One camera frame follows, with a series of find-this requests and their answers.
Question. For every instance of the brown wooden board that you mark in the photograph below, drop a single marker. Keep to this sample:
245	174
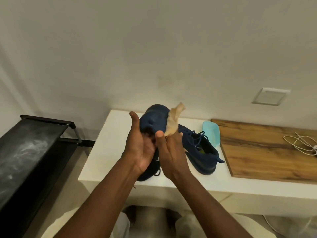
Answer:
265	153

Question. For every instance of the black shoe rack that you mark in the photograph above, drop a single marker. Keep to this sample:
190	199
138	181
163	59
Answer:
29	151

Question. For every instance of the person's right forearm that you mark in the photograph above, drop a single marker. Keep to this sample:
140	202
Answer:
210	208

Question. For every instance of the person's left hand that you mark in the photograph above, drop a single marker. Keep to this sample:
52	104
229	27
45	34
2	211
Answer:
138	146

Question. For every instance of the person's foot grey sock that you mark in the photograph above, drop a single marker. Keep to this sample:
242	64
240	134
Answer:
173	216
131	215

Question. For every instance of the person's left foot grey sock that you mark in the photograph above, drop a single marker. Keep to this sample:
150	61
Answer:
131	215

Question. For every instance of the beige cleaning cloth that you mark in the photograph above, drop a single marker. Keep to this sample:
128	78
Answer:
173	121

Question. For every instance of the person's right hand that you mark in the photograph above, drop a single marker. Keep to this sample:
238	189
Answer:
171	156

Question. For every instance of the light blue plastic container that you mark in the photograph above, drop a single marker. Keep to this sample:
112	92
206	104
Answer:
211	133

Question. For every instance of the person's left forearm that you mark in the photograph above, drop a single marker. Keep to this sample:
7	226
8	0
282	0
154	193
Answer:
99	203

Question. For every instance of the white shorts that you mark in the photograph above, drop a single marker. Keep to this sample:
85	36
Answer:
188	225

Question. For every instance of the person's right foot grey sock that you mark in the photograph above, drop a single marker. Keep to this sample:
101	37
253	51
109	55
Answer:
173	216

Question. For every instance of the white wall switch plate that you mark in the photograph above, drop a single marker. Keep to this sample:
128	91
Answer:
271	96

